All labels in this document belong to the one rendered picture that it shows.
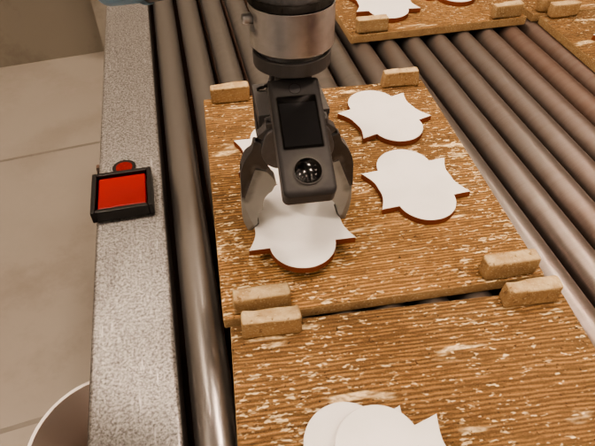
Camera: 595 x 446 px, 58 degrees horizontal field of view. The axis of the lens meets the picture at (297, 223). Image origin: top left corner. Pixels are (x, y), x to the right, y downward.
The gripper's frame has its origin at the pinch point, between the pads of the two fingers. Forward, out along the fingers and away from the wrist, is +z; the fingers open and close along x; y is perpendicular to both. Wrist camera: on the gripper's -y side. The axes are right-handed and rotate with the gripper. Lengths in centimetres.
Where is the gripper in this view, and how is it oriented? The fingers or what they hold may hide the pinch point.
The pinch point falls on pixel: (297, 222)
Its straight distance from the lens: 60.8
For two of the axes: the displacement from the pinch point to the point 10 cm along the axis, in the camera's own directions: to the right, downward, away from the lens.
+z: 0.1, 7.3, 6.9
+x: -9.9, 1.2, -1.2
